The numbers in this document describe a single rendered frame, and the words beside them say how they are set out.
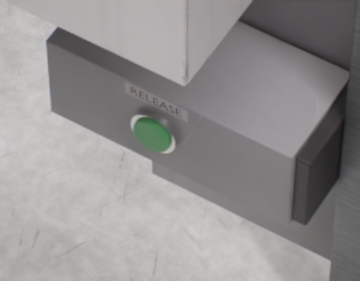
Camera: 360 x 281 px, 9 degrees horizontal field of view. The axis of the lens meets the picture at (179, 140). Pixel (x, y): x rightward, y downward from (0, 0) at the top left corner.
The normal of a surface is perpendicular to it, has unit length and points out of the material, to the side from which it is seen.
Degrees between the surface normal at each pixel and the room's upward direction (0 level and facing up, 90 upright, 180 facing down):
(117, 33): 90
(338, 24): 90
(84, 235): 0
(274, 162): 90
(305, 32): 90
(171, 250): 0
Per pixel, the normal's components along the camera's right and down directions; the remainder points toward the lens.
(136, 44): -0.52, 0.68
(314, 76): 0.00, -0.61
